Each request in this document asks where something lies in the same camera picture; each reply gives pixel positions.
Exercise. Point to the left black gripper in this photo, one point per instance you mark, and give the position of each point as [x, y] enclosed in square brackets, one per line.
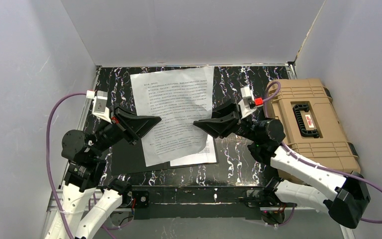
[123, 125]

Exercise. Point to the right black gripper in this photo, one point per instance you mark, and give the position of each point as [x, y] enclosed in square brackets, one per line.
[235, 118]

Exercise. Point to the beige file folder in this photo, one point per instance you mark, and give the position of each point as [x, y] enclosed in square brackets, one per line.
[128, 159]

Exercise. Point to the printed white paper sheet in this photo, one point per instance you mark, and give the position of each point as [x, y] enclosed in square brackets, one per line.
[207, 155]

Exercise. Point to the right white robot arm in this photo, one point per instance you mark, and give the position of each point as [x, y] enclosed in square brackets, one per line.
[343, 196]

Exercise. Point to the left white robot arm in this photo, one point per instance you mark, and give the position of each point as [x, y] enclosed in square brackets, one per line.
[80, 183]

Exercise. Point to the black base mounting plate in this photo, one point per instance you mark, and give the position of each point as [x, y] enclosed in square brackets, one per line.
[197, 201]

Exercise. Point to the tan plastic tool case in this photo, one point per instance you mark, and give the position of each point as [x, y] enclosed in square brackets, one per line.
[311, 125]

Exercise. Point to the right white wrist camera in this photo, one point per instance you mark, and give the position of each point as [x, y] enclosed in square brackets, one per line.
[248, 104]

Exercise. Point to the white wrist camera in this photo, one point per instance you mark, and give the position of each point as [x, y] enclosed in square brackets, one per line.
[99, 108]
[248, 104]

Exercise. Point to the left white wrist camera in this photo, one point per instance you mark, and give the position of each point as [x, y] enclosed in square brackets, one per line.
[99, 108]

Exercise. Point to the aluminium frame rail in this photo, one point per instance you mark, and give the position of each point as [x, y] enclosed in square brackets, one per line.
[191, 206]

